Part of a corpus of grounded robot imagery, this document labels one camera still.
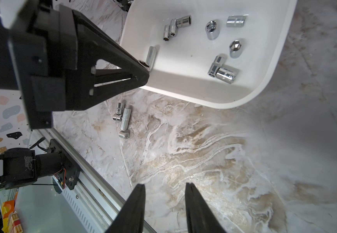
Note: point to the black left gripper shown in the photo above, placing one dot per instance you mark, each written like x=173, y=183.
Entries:
x=43, y=44

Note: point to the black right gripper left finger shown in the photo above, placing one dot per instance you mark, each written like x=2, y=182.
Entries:
x=130, y=219

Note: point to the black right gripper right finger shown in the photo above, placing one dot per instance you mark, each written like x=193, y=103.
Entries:
x=200, y=218

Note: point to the long chrome socket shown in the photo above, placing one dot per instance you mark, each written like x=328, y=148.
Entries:
x=152, y=53
x=125, y=119

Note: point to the small chrome socket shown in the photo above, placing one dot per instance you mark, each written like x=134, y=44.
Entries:
x=173, y=28

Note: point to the small angled cluster socket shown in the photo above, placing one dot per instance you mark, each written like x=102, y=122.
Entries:
x=185, y=21

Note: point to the chrome socket joined pair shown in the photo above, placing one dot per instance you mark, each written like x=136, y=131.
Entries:
x=216, y=65

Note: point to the lone chrome socket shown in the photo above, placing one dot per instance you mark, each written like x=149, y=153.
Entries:
x=236, y=21

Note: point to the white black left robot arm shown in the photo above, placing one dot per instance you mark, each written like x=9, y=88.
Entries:
x=8, y=12

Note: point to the short chrome socket cluster left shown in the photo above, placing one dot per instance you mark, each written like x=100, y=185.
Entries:
x=117, y=117

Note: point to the long chrome socket in cluster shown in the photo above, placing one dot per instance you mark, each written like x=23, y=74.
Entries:
x=125, y=119

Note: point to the chrome socket cluster lower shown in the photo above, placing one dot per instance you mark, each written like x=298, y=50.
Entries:
x=124, y=134

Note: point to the chrome socket by finger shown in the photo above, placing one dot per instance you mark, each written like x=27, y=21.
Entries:
x=226, y=75

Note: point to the white plastic storage box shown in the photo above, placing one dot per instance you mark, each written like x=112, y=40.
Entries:
x=182, y=63

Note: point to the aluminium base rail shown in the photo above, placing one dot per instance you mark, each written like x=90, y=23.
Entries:
x=93, y=200

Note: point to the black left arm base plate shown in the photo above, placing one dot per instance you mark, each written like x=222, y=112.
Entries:
x=68, y=176

